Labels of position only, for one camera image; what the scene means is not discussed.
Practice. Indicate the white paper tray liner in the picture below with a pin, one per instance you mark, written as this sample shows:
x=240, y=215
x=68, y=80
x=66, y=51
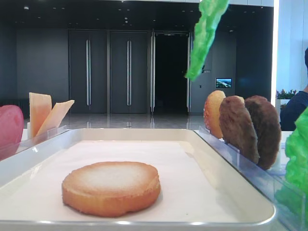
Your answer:
x=186, y=194

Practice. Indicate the clear acrylic left rack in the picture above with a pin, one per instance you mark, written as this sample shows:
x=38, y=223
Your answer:
x=29, y=142

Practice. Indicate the white rectangular tray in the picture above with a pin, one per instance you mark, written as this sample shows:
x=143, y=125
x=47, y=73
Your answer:
x=260, y=211

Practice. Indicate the brown meat patty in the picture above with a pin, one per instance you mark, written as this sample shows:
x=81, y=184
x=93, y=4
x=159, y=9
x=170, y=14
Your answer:
x=266, y=123
x=237, y=127

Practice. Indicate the brown meat patty rear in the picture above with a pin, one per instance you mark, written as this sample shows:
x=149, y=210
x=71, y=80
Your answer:
x=266, y=123

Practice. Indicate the green lettuce leaf rear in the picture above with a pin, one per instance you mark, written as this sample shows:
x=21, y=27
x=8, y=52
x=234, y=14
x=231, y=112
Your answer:
x=296, y=148

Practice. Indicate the green lettuce leaf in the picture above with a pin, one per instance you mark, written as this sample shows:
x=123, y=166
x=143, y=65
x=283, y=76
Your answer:
x=296, y=148
x=204, y=34

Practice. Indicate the tall cheese slice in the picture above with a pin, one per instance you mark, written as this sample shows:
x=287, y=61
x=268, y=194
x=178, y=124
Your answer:
x=40, y=106

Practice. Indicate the flower planter box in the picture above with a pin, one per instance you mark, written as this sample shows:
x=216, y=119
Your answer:
x=283, y=97

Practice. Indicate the person in dark shirt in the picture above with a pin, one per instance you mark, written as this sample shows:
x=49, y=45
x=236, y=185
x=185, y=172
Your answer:
x=294, y=108

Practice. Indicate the green lettuce leaf front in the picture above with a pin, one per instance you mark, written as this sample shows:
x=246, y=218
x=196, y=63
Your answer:
x=204, y=34

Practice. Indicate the brown meat patty front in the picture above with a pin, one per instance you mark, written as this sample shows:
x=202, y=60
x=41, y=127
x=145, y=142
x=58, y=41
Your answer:
x=237, y=127

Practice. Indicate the small wall screen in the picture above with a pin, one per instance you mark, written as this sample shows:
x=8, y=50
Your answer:
x=223, y=83

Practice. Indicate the leaning cheese slice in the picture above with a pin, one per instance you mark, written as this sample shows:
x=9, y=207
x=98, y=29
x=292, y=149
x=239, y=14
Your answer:
x=55, y=116

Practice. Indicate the red tomato slice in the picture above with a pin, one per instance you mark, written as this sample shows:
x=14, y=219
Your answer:
x=11, y=130

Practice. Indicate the upright bread slice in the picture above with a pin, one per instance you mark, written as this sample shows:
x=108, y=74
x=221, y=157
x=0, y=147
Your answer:
x=211, y=112

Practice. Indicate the clear acrylic right rack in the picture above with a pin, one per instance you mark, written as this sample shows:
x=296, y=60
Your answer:
x=267, y=182

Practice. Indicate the round bread slice on tray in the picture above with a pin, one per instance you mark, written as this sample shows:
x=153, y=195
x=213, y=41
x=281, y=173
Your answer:
x=111, y=189

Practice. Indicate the clear acrylic rack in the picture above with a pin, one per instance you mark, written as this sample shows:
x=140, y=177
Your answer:
x=267, y=182
x=29, y=142

